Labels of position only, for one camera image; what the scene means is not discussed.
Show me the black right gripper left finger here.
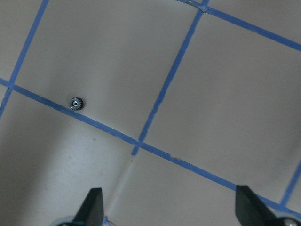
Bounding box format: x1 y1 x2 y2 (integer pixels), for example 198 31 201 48
71 188 103 226

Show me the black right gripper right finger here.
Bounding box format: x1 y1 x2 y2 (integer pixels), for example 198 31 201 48
235 185 277 226

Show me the small black bearing gear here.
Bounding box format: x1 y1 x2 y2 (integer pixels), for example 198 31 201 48
69 97 85 111

